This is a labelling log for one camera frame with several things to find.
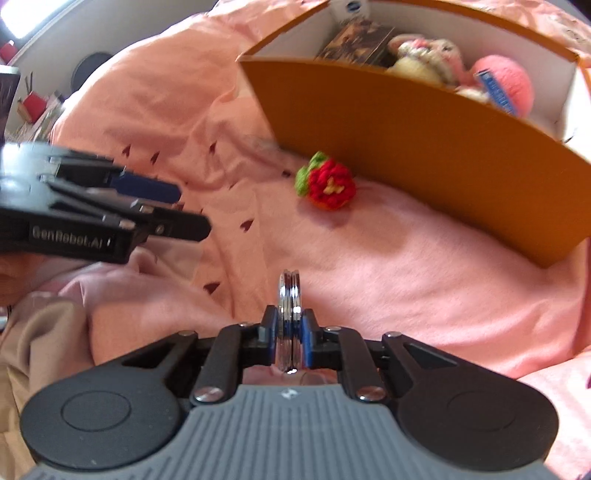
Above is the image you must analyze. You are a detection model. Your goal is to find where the dark photo album book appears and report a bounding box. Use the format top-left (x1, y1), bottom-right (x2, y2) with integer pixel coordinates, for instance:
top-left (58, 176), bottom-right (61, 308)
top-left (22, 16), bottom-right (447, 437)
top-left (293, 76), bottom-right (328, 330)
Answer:
top-left (317, 19), bottom-right (396, 65)

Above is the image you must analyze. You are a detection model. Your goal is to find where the silver round compact mirror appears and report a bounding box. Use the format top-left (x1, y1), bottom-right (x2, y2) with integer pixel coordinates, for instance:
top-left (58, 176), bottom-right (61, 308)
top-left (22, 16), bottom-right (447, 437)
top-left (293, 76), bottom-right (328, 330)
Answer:
top-left (276, 270), bottom-right (303, 373)

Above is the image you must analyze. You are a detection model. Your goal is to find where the blue card pack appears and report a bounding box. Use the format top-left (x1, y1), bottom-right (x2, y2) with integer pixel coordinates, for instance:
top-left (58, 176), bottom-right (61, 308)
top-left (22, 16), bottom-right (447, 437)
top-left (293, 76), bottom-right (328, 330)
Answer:
top-left (476, 69), bottom-right (517, 116)

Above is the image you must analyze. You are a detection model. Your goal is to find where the orange cardboard box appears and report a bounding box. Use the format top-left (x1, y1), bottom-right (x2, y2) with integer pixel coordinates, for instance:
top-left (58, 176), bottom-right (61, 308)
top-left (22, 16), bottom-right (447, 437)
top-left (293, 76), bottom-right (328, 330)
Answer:
top-left (238, 1), bottom-right (590, 267)

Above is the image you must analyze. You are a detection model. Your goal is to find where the red crochet strawberry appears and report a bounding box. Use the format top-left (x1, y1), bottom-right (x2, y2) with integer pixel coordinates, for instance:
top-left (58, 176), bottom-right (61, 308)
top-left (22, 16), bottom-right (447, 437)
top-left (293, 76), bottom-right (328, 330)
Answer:
top-left (294, 151), bottom-right (356, 211)

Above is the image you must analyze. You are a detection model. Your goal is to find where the crochet white bunny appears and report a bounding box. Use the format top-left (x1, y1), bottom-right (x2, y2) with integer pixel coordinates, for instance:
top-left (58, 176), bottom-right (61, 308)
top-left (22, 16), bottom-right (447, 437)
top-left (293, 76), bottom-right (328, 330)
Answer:
top-left (387, 34), bottom-right (490, 103)

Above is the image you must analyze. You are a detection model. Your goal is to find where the white Vaseline tube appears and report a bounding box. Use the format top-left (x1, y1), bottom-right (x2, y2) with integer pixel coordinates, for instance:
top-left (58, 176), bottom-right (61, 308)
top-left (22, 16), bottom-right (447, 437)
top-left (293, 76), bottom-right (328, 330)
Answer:
top-left (329, 0), bottom-right (370, 23)

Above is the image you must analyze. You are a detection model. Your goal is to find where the pink bed duvet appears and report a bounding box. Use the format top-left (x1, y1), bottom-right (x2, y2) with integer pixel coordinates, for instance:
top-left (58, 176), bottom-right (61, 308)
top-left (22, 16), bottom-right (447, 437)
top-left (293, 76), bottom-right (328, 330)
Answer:
top-left (1, 1), bottom-right (590, 479)

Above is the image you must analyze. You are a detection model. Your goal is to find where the pink fluffy pompom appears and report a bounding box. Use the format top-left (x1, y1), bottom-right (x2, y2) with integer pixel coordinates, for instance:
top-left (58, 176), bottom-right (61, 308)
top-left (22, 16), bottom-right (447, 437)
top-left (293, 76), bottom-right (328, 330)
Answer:
top-left (471, 55), bottom-right (535, 118)

